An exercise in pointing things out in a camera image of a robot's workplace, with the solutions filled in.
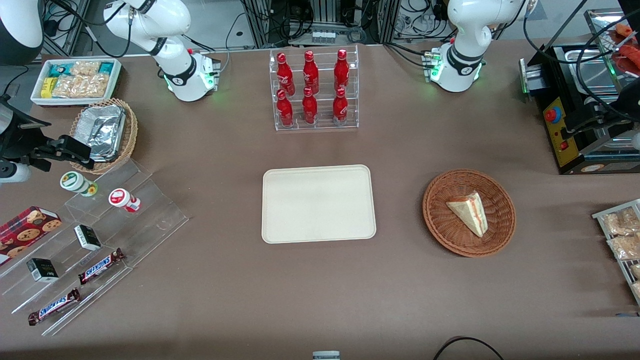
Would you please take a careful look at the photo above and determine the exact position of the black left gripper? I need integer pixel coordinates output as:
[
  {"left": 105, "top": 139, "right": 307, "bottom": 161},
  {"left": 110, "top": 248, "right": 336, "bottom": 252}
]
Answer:
[{"left": 560, "top": 99, "right": 632, "bottom": 145}]

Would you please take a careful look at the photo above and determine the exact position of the triangular sandwich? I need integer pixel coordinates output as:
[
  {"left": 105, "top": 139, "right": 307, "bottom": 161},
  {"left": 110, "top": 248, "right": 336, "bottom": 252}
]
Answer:
[{"left": 446, "top": 191, "right": 488, "bottom": 238}]

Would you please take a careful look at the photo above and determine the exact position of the aluminium foil tray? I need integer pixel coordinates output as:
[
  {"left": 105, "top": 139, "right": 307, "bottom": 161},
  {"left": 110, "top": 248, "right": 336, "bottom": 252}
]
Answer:
[{"left": 74, "top": 104, "right": 127, "bottom": 163}]

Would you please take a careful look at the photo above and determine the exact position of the light wicker basket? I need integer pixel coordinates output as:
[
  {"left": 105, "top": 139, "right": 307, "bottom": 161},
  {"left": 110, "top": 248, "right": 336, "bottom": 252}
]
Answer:
[{"left": 69, "top": 98, "right": 139, "bottom": 175}]

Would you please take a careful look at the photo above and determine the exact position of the metal snack tray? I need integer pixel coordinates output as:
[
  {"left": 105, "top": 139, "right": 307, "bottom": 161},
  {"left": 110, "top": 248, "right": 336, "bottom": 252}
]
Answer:
[{"left": 592, "top": 199, "right": 640, "bottom": 306}]

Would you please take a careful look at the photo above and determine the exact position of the round brown wicker basket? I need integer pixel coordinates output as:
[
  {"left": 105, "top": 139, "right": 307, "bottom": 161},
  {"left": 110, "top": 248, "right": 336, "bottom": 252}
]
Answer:
[{"left": 422, "top": 169, "right": 517, "bottom": 258}]

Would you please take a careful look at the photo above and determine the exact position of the cream plastic tray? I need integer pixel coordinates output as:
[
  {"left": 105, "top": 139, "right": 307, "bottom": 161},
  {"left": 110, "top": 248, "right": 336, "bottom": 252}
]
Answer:
[{"left": 261, "top": 164, "right": 377, "bottom": 245}]

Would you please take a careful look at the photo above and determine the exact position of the green lid yogurt cup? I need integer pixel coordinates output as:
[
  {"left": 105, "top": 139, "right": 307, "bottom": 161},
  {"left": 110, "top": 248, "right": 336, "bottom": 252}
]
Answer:
[{"left": 60, "top": 171, "right": 99, "bottom": 197}]

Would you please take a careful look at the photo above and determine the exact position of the black food warmer machine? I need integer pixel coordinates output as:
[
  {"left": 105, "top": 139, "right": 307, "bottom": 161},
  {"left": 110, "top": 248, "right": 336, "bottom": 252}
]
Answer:
[{"left": 519, "top": 7, "right": 640, "bottom": 176}]

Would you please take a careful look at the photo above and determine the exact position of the steel warmer pan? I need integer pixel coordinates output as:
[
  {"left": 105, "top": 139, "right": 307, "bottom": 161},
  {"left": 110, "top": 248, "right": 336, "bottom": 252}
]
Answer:
[{"left": 565, "top": 49, "right": 623, "bottom": 96}]

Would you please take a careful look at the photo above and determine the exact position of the clear bag of crackers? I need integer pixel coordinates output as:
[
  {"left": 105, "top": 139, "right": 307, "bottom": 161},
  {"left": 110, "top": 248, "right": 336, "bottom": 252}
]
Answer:
[{"left": 52, "top": 61, "right": 109, "bottom": 99}]

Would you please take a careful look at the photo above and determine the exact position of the red lid yogurt cup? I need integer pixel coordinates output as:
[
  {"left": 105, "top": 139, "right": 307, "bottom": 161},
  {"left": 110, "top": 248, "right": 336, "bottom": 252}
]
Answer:
[{"left": 108, "top": 188, "right": 142, "bottom": 214}]

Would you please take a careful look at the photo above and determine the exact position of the white rectangular snack bin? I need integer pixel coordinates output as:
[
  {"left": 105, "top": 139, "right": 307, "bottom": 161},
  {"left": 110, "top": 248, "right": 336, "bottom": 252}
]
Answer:
[{"left": 31, "top": 57, "right": 122, "bottom": 107}]

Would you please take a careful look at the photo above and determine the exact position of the small black carton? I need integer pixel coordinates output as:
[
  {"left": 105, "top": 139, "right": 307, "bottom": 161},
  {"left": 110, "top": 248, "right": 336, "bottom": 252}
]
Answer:
[
  {"left": 26, "top": 258, "right": 60, "bottom": 283},
  {"left": 74, "top": 224, "right": 102, "bottom": 252}
]

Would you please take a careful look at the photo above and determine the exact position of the red cookie box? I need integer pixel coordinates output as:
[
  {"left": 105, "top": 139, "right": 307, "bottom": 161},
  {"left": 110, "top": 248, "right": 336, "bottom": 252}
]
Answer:
[{"left": 0, "top": 206, "right": 63, "bottom": 266}]

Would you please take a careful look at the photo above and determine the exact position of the clear acrylic stepped display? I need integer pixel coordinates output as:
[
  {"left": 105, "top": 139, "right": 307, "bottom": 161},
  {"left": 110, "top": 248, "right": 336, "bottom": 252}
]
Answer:
[{"left": 0, "top": 157, "right": 190, "bottom": 337}]

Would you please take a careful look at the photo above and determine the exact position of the clear bagged snack pack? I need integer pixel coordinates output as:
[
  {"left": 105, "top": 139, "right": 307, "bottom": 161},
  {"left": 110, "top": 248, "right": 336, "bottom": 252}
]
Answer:
[
  {"left": 602, "top": 207, "right": 640, "bottom": 236},
  {"left": 607, "top": 234, "right": 640, "bottom": 261}
]

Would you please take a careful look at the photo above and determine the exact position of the snickers chocolate bar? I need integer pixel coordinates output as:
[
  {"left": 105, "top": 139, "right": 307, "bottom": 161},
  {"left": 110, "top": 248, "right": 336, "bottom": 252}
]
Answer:
[
  {"left": 27, "top": 288, "right": 82, "bottom": 326},
  {"left": 78, "top": 248, "right": 126, "bottom": 286}
]

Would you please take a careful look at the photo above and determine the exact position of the red cola bottle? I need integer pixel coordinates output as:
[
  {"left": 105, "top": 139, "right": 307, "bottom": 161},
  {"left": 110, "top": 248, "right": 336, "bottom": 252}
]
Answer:
[
  {"left": 302, "top": 87, "right": 319, "bottom": 125},
  {"left": 276, "top": 52, "right": 295, "bottom": 96},
  {"left": 333, "top": 49, "right": 350, "bottom": 92},
  {"left": 332, "top": 88, "right": 349, "bottom": 123},
  {"left": 302, "top": 50, "right": 320, "bottom": 95},
  {"left": 276, "top": 90, "right": 295, "bottom": 127}
]

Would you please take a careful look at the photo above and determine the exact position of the clear acrylic bottle rack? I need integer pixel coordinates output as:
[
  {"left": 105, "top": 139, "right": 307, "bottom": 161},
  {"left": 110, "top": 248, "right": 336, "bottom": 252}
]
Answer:
[{"left": 269, "top": 45, "right": 360, "bottom": 132}]

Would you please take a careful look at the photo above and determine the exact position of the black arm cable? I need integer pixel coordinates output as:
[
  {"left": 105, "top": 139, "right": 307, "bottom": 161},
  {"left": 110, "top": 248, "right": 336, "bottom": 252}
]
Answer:
[{"left": 522, "top": 0, "right": 640, "bottom": 126}]

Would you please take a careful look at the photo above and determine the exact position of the black floor cable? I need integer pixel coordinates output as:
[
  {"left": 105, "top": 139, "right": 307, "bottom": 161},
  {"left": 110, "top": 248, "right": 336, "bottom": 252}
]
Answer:
[{"left": 432, "top": 336, "right": 506, "bottom": 360}]

